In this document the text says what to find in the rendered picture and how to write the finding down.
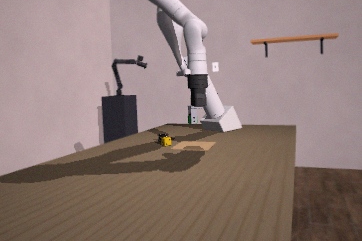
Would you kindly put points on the tan square mat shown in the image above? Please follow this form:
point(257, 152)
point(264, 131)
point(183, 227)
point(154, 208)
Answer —
point(192, 145)

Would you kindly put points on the yellow die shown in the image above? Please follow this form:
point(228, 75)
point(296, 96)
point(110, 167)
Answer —
point(165, 141)

